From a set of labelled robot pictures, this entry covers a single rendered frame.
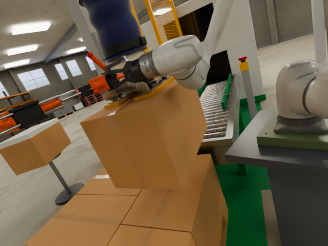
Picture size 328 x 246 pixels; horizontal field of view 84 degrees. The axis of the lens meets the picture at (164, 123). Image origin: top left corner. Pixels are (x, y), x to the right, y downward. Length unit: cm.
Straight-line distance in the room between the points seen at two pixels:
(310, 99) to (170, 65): 50
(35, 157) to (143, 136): 189
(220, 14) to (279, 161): 58
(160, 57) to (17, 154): 222
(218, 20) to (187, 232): 85
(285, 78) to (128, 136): 67
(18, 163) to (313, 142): 261
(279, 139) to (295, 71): 27
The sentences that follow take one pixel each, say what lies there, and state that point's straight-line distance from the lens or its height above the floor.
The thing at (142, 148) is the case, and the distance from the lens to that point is 78.
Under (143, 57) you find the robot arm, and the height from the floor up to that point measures 127.
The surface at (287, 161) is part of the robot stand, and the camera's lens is 83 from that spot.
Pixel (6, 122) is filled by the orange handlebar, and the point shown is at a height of 123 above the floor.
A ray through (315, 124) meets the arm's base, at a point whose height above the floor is 81.
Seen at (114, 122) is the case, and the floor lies 108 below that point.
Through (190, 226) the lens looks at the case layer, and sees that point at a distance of 93.
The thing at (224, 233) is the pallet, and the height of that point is 2.
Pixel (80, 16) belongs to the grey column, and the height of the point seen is 197.
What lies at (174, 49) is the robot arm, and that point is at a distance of 60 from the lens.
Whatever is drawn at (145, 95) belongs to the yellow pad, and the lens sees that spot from 83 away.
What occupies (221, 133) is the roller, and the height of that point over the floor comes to 54.
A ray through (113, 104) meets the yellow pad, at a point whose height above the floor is 113.
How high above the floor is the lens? 124
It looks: 18 degrees down
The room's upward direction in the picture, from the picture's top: 21 degrees counter-clockwise
